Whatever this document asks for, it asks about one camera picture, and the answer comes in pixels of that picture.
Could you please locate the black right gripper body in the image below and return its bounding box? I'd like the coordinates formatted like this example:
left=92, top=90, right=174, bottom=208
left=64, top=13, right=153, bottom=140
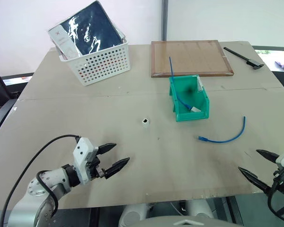
left=272, top=167, right=284, bottom=196

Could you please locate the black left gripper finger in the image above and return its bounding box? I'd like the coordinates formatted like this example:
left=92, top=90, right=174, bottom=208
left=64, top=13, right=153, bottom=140
left=98, top=142, right=117, bottom=156
left=104, top=157, right=130, bottom=180

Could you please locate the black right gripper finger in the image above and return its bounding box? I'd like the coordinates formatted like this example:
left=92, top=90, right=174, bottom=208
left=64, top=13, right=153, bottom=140
left=238, top=166, right=272, bottom=193
left=256, top=149, right=280, bottom=164

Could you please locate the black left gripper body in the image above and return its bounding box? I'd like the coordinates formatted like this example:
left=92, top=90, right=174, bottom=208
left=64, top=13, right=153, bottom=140
left=86, top=152, right=108, bottom=181

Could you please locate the grey rounded robot body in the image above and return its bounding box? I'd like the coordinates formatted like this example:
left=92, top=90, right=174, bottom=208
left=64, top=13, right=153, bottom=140
left=118, top=200, right=232, bottom=227

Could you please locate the white perforated plastic basket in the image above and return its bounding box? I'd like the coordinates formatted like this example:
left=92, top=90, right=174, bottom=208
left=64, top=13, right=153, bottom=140
left=47, top=37, right=131, bottom=87

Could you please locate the green plastic bin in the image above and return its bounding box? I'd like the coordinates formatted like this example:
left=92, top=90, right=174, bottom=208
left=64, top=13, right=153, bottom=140
left=169, top=74, right=210, bottom=122

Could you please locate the black caliper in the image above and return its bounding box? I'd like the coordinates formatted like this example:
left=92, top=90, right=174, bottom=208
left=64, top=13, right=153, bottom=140
left=223, top=46, right=265, bottom=70

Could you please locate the white paper leaflet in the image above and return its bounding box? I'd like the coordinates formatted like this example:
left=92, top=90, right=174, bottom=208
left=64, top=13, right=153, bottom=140
left=48, top=23, right=82, bottom=60

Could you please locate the dark blue plastic package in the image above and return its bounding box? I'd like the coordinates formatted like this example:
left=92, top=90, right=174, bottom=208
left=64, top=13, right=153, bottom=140
left=59, top=0, right=124, bottom=57

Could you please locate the brown wooden board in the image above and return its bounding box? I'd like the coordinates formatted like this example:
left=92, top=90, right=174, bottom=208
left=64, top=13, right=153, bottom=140
left=151, top=40, right=235, bottom=78

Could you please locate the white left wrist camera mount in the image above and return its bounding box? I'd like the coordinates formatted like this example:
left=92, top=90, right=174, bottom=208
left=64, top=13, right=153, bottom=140
left=72, top=137, right=99, bottom=185

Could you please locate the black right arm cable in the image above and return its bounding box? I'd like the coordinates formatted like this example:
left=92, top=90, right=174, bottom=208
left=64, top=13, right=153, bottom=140
left=266, top=176, right=284, bottom=226

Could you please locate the blue cable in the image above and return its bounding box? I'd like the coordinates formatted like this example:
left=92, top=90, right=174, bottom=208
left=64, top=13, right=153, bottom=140
left=169, top=56, right=202, bottom=113
left=197, top=115, right=247, bottom=144

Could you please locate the grey metal post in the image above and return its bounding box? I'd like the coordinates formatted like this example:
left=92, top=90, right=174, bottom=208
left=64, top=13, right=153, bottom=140
left=160, top=0, right=169, bottom=42

